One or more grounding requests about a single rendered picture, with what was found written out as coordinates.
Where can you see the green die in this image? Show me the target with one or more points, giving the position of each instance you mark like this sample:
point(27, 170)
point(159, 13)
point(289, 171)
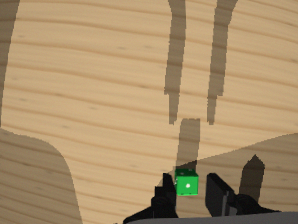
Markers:
point(186, 182)

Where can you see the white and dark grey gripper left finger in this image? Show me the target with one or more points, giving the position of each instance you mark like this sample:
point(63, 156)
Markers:
point(163, 204)

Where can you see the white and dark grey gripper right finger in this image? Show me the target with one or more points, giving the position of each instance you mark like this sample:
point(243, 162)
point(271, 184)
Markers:
point(220, 200)

